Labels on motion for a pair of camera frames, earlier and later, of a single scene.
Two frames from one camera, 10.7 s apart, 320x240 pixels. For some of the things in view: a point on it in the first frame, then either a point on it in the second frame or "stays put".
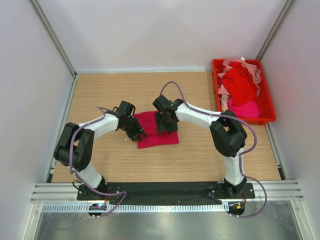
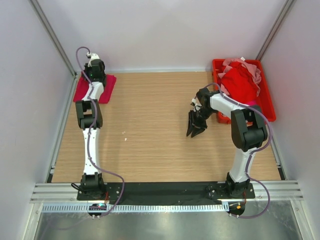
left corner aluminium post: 53,38 stays put
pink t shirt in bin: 254,70 stays put
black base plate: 166,191 stays put
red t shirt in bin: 240,84 stays put
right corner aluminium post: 275,28 stays put
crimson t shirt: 148,122 → 83,88
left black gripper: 137,129 → 86,70
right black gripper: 160,126 → 192,123
